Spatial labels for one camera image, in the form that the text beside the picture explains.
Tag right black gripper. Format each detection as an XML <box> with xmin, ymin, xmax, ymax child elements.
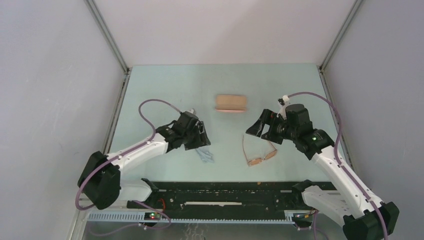
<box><xmin>245</xmin><ymin>109</ymin><xmax>297</xmax><ymax>145</ymax></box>

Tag light blue cleaning cloth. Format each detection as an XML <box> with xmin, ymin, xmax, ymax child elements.
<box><xmin>195</xmin><ymin>146</ymin><xmax>215</xmax><ymax>163</ymax></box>

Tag pink glasses case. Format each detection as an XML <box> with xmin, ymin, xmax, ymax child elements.
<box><xmin>215</xmin><ymin>94</ymin><xmax>248</xmax><ymax>113</ymax></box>

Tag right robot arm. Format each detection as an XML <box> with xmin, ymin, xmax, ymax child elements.
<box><xmin>246</xmin><ymin>104</ymin><xmax>400</xmax><ymax>240</ymax></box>

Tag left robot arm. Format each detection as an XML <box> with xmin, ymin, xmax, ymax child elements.
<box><xmin>77</xmin><ymin>111</ymin><xmax>211</xmax><ymax>210</ymax></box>

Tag orange tinted sunglasses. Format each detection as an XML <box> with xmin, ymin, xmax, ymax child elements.
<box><xmin>241</xmin><ymin>134</ymin><xmax>278</xmax><ymax>167</ymax></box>

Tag left controller board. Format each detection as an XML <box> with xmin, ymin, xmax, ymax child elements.
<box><xmin>144</xmin><ymin>212</ymin><xmax>162</xmax><ymax>221</ymax></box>

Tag controller board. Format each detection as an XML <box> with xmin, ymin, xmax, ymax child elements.
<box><xmin>144</xmin><ymin>212</ymin><xmax>162</xmax><ymax>221</ymax></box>
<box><xmin>292</xmin><ymin>214</ymin><xmax>314</xmax><ymax>223</ymax></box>

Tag right controller board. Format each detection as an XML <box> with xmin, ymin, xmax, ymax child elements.
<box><xmin>292</xmin><ymin>214</ymin><xmax>314</xmax><ymax>223</ymax></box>

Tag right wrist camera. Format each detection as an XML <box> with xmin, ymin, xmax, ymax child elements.
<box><xmin>277</xmin><ymin>95</ymin><xmax>290</xmax><ymax>107</ymax></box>

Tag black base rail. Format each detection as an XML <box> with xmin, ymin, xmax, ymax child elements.
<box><xmin>144</xmin><ymin>181</ymin><xmax>312</xmax><ymax>221</ymax></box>

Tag right aluminium frame post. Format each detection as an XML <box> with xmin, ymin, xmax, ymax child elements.
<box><xmin>319</xmin><ymin>0</ymin><xmax>365</xmax><ymax>72</ymax></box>

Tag aluminium frame post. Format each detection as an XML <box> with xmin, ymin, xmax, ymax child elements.
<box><xmin>319</xmin><ymin>0</ymin><xmax>365</xmax><ymax>72</ymax></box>
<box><xmin>83</xmin><ymin>0</ymin><xmax>130</xmax><ymax>74</ymax></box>

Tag white cable duct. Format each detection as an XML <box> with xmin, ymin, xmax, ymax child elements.
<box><xmin>86</xmin><ymin>211</ymin><xmax>296</xmax><ymax>225</ymax></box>

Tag left aluminium frame post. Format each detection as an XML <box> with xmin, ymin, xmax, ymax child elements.
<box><xmin>83</xmin><ymin>0</ymin><xmax>130</xmax><ymax>74</ymax></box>

